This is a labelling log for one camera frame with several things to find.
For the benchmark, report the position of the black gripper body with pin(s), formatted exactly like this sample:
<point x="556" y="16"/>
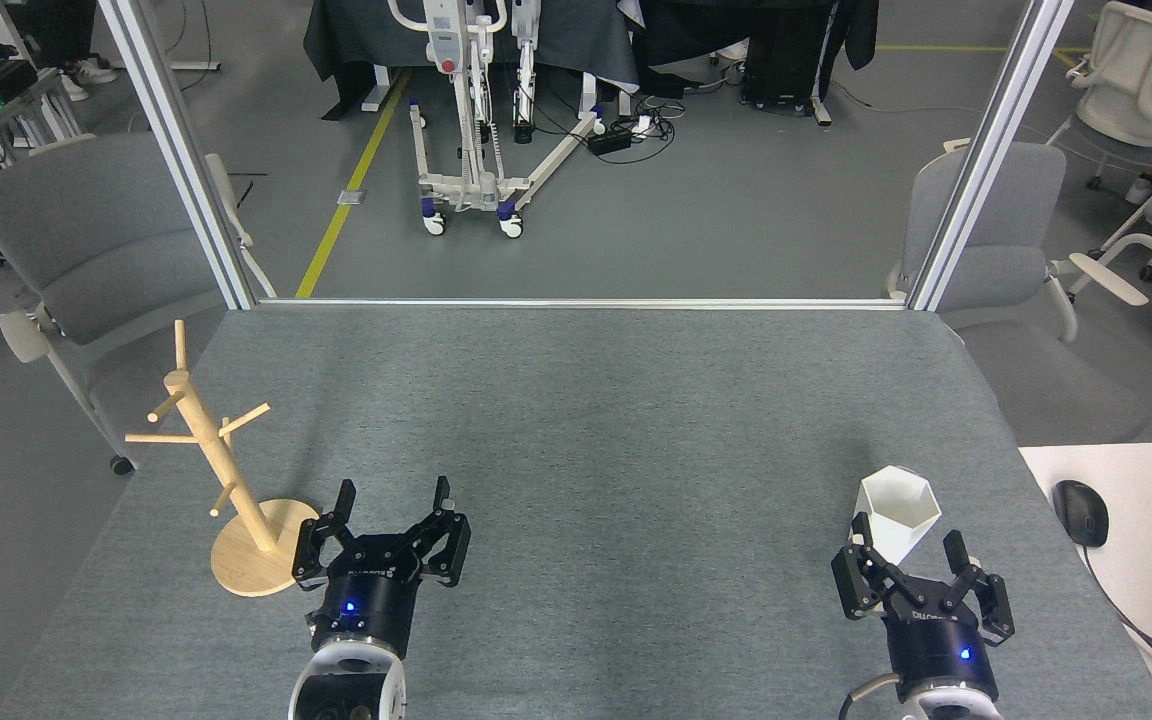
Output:
<point x="936" y="645"/>
<point x="366" y="600"/>

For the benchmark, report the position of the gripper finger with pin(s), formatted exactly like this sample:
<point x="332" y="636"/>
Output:
<point x="311" y="550"/>
<point x="448" y="545"/>
<point x="991" y="600"/>
<point x="861" y="585"/>

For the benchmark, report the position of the white hexagonal cup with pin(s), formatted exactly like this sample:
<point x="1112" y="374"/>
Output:
<point x="896" y="520"/>

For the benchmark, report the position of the wooden cup rack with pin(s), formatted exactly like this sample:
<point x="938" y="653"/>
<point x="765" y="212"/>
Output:
<point x="261" y="560"/>

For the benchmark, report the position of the black computer mouse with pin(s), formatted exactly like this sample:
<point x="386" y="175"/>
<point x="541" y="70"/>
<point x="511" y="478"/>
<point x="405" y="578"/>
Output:
<point x="1081" y="512"/>

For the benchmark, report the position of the white desk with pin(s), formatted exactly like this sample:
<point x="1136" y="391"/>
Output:
<point x="1146" y="500"/>

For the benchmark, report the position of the grey upholstered chair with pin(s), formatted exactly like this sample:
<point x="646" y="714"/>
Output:
<point x="1006" y="230"/>
<point x="86" y="230"/>

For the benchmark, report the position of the black power strip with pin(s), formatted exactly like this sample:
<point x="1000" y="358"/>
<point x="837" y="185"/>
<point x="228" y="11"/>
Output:
<point x="610" y="141"/>

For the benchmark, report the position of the white stand on wheels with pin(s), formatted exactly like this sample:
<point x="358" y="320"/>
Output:
<point x="441" y="40"/>

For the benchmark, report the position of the black cloth covered table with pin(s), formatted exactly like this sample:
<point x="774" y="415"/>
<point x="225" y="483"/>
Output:
<point x="366" y="40"/>

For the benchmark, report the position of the person's white shoe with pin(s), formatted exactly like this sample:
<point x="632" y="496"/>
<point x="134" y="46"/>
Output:
<point x="74" y="88"/>
<point x="96" y="72"/>

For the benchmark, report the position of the black computer tower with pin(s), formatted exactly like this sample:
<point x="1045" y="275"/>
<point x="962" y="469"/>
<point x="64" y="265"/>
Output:
<point x="781" y="60"/>

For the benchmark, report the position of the silver aluminium rail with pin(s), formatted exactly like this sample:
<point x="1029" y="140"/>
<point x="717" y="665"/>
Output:
<point x="576" y="303"/>

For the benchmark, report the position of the silver aluminium post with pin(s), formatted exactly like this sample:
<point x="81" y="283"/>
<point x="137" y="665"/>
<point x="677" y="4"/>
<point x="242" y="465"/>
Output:
<point x="181" y="150"/>
<point x="986" y="150"/>

